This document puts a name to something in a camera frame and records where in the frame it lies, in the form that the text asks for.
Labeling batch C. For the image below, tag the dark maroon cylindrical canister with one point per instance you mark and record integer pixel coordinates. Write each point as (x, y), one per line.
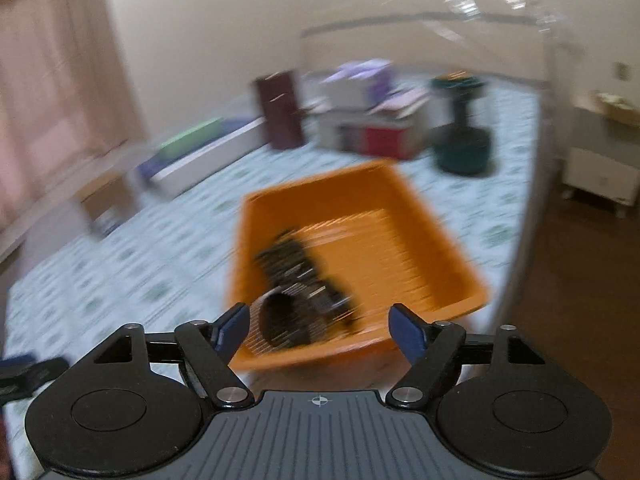
(279, 104)

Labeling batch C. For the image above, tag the clear plastic sheet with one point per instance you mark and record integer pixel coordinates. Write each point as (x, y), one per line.
(522, 40)

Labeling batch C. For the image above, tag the floral white tablecloth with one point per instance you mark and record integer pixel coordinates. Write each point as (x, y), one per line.
(172, 262)

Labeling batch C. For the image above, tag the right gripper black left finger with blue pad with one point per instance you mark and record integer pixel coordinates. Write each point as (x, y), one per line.
(202, 351)

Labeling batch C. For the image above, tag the blue flat box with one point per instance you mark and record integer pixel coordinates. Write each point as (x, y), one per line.
(154, 165)

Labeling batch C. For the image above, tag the green long box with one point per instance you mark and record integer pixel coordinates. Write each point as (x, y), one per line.
(190, 140)

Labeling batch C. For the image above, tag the green glass jar with lid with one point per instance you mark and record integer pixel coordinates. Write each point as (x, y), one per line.
(461, 135)

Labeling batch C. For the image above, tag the orange plastic tray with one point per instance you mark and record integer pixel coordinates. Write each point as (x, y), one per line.
(369, 231)

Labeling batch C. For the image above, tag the purple white tissue box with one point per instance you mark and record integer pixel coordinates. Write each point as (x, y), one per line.
(359, 85)

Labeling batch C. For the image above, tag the white bedside cabinet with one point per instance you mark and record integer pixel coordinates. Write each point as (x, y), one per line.
(602, 156)

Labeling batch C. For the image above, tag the long white box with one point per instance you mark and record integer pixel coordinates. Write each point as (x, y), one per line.
(177, 177)

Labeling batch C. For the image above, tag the brown cardboard box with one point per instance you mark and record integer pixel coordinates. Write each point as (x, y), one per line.
(108, 201)

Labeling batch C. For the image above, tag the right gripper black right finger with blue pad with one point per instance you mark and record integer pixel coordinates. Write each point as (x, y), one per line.
(436, 353)

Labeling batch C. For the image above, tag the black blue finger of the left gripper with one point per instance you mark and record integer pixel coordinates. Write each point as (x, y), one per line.
(22, 376)

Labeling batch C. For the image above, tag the stack of books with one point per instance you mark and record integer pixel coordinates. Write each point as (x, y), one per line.
(396, 128)

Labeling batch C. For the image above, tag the pink curtain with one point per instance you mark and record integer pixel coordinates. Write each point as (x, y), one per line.
(65, 96)

